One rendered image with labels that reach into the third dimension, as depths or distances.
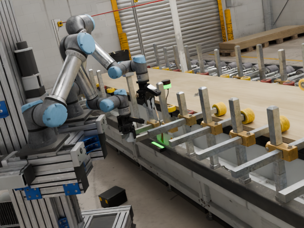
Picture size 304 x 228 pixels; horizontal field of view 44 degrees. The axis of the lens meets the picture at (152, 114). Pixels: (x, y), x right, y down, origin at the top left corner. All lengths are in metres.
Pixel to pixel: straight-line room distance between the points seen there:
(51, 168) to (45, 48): 8.02
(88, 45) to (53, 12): 8.00
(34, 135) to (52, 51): 8.02
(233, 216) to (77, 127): 1.21
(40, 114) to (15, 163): 0.35
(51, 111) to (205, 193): 1.42
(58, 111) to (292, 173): 1.19
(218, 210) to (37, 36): 7.91
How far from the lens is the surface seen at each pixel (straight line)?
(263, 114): 2.26
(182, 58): 4.01
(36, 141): 2.02
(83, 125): 2.45
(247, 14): 12.31
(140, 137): 2.35
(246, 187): 1.90
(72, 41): 2.03
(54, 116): 1.87
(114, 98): 2.19
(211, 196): 2.84
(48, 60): 9.97
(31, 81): 2.24
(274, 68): 3.79
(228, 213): 2.72
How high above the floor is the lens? 1.62
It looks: 16 degrees down
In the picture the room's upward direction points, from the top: 12 degrees counter-clockwise
